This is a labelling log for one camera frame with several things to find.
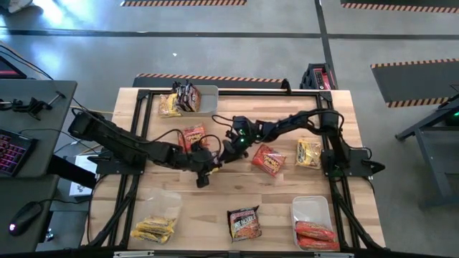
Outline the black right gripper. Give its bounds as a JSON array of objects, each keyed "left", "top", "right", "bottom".
[{"left": 218, "top": 131, "right": 256, "bottom": 164}]

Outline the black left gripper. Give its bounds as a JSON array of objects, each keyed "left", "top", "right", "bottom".
[{"left": 189, "top": 150, "right": 220, "bottom": 189}]

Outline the red Maruchan noodle pack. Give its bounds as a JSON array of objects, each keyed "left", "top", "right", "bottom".
[
  {"left": 250, "top": 143, "right": 287, "bottom": 177},
  {"left": 296, "top": 234, "right": 340, "bottom": 251},
  {"left": 294, "top": 221, "right": 338, "bottom": 242},
  {"left": 178, "top": 123, "right": 209, "bottom": 151}
]

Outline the black hazard-striped floor mat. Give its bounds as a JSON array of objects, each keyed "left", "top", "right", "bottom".
[
  {"left": 120, "top": 0, "right": 248, "bottom": 7},
  {"left": 370, "top": 57, "right": 459, "bottom": 108},
  {"left": 339, "top": 0, "right": 459, "bottom": 14},
  {"left": 132, "top": 72, "right": 292, "bottom": 90}
]

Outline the black red equipment case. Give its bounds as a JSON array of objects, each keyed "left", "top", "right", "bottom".
[{"left": 299, "top": 63, "right": 339, "bottom": 90}]

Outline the white paper sheet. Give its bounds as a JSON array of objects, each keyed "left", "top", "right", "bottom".
[{"left": 69, "top": 153, "right": 98, "bottom": 197}]

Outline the grey desk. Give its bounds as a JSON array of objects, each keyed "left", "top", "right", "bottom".
[{"left": 0, "top": 79, "right": 78, "bottom": 252}]

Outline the black computer mouse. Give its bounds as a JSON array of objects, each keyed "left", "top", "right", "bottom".
[{"left": 7, "top": 200, "right": 44, "bottom": 237}]

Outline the backlit black keyboard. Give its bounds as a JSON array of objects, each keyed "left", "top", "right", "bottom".
[{"left": 0, "top": 128, "right": 39, "bottom": 178}]

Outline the dark grey metal table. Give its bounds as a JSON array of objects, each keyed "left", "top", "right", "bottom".
[{"left": 394, "top": 92, "right": 459, "bottom": 211}]

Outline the dark laptop screen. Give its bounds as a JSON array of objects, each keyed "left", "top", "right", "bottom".
[{"left": 0, "top": 55, "right": 28, "bottom": 80}]

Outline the person's foot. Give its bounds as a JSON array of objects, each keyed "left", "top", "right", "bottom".
[{"left": 6, "top": 0, "right": 33, "bottom": 14}]

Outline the black clamp mount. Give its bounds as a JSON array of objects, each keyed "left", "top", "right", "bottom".
[{"left": 0, "top": 91, "right": 67, "bottom": 121}]

